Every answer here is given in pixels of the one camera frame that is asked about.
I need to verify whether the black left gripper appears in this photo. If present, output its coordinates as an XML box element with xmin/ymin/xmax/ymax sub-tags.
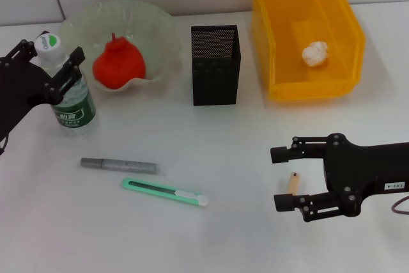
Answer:
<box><xmin>0</xmin><ymin>39</ymin><xmax>86</xmax><ymax>139</ymax></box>

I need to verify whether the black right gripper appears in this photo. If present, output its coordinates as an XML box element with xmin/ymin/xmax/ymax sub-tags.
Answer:
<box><xmin>270</xmin><ymin>133</ymin><xmax>409</xmax><ymax>223</ymax></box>

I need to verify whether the clear bottle with green label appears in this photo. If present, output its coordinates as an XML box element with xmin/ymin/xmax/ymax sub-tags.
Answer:
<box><xmin>34</xmin><ymin>31</ymin><xmax>98</xmax><ymax>138</ymax></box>

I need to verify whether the white paper ball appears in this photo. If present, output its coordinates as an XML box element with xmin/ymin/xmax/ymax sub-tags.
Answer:
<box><xmin>302</xmin><ymin>41</ymin><xmax>330</xmax><ymax>68</ymax></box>

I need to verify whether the pale green glass fruit plate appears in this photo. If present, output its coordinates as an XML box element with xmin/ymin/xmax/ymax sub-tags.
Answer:
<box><xmin>60</xmin><ymin>0</ymin><xmax>183</xmax><ymax>93</ymax></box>

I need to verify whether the green utility knife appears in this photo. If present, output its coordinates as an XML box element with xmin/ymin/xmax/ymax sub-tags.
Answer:
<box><xmin>120</xmin><ymin>178</ymin><xmax>210</xmax><ymax>209</ymax></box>

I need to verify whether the black mesh pen holder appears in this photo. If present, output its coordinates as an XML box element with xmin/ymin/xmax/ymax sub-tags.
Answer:
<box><xmin>190</xmin><ymin>24</ymin><xmax>243</xmax><ymax>107</ymax></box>

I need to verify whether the grey marker pen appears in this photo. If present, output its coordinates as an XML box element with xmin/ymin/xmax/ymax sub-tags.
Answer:
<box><xmin>80</xmin><ymin>157</ymin><xmax>159</xmax><ymax>175</ymax></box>

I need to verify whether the small beige wooden peg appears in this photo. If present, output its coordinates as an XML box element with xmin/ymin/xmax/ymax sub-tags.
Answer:
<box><xmin>286</xmin><ymin>172</ymin><xmax>301</xmax><ymax>194</ymax></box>

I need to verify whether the yellow plastic bin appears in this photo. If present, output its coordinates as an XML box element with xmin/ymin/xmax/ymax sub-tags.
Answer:
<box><xmin>250</xmin><ymin>0</ymin><xmax>366</xmax><ymax>103</ymax></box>

